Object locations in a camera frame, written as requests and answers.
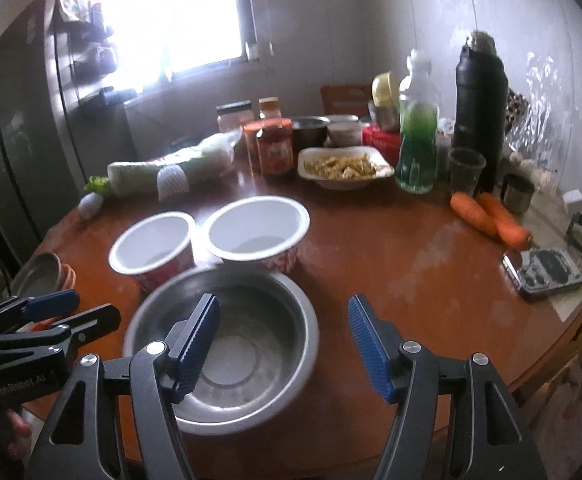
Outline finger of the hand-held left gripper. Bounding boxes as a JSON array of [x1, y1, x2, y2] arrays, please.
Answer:
[[0, 288, 80, 335], [0, 303, 122, 357]]

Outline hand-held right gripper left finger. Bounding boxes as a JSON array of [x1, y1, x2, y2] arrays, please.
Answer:
[[23, 292, 222, 480]]

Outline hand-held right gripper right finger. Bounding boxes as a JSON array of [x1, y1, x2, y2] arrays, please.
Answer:
[[348, 294, 547, 480]]

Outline pink plastic plate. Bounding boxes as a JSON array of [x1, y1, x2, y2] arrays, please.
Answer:
[[46, 260, 78, 293]]

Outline shallow steel plate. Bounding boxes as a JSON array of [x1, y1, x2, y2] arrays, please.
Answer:
[[8, 252, 64, 311]]

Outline deep steel bowl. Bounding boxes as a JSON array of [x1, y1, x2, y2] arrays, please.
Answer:
[[122, 265, 320, 436]]

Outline red instant noodle cup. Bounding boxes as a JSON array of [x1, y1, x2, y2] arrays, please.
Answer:
[[108, 212, 197, 291], [206, 196, 311, 273]]

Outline person's left hand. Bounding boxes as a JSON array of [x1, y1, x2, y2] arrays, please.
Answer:
[[0, 406, 34, 462]]

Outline fruit in white foam net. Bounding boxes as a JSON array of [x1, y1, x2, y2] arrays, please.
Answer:
[[78, 194, 106, 220], [156, 164, 192, 202]]

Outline green lettuce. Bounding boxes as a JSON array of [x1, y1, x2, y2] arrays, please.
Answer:
[[83, 175, 114, 196]]

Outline wrapped napa cabbage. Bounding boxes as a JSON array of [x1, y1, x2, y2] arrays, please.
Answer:
[[107, 132, 237, 196]]

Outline orange carrot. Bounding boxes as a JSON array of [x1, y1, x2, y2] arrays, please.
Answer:
[[450, 192, 499, 238], [477, 192, 532, 251]]

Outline grey refrigerator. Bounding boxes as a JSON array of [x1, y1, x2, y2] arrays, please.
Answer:
[[0, 0, 136, 261]]

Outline white dish with food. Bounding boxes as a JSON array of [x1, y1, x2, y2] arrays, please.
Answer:
[[297, 146, 396, 191]]

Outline small silver electronic device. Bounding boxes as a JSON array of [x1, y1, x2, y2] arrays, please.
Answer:
[[501, 247, 582, 302]]

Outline floral cloth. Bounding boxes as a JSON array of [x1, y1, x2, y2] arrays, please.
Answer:
[[516, 340, 582, 466]]

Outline clear drinking glass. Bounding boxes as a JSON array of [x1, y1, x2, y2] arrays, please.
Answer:
[[448, 147, 487, 196]]

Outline red lidded jar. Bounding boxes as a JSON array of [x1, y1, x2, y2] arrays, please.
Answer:
[[242, 125, 263, 173]]

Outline green liquid plastic bottle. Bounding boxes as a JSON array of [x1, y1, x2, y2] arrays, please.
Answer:
[[395, 49, 442, 195]]

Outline red sauce jar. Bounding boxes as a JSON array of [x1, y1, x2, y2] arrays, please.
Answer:
[[256, 119, 294, 183]]

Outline red box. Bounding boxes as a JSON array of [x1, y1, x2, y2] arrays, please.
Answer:
[[362, 126, 402, 163]]

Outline small steel cup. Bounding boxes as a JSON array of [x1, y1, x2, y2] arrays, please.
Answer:
[[502, 174, 536, 216]]

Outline small white bowl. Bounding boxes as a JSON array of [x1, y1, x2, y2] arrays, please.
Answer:
[[327, 115, 363, 147]]

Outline dark steel bowl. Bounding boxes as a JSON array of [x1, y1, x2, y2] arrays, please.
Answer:
[[291, 116, 331, 151]]

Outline clear jar with black lid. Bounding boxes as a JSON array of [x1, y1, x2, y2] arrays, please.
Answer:
[[216, 101, 254, 135]]

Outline small steel container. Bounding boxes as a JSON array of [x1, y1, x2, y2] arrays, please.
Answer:
[[370, 104, 402, 132]]

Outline wooden board chair back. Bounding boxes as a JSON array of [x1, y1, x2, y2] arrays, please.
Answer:
[[320, 84, 374, 116]]

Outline yellow plastic lid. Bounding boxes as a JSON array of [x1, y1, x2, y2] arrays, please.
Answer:
[[372, 72, 403, 108]]

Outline black thermos flask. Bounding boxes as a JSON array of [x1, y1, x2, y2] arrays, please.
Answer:
[[452, 31, 509, 196]]

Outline hanging storage rack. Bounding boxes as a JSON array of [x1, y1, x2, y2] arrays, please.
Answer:
[[53, 0, 122, 106]]

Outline spotted pouch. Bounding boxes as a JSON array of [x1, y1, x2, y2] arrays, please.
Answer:
[[505, 87, 532, 133]]

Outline clear plastic bag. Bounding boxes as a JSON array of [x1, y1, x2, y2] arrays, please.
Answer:
[[506, 50, 572, 196]]

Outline bright window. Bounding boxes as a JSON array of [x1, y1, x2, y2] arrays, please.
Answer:
[[101, 0, 257, 76]]

